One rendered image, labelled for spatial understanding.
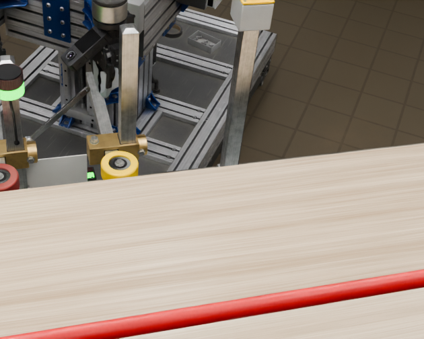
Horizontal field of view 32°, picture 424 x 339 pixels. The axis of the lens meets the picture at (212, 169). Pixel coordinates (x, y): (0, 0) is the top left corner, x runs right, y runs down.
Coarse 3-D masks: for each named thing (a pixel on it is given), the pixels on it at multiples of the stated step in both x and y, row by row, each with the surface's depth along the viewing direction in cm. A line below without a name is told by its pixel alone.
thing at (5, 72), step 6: (0, 66) 148; (6, 66) 148; (12, 66) 149; (0, 72) 147; (6, 72) 147; (12, 72) 147; (18, 72) 147; (0, 78) 145; (6, 78) 146; (12, 78) 146; (12, 90) 147; (12, 108) 153; (12, 114) 156; (18, 144) 164
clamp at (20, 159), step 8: (0, 144) 166; (24, 144) 167; (32, 144) 167; (0, 152) 164; (8, 152) 164; (16, 152) 165; (24, 152) 165; (32, 152) 166; (8, 160) 165; (16, 160) 166; (24, 160) 167; (32, 160) 166; (16, 168) 168
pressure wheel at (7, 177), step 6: (0, 168) 156; (6, 168) 155; (12, 168) 156; (0, 174) 153; (6, 174) 154; (12, 174) 154; (18, 174) 155; (0, 180) 153; (6, 180) 153; (12, 180) 153; (18, 180) 154; (0, 186) 151; (6, 186) 152; (12, 186) 152; (18, 186) 155
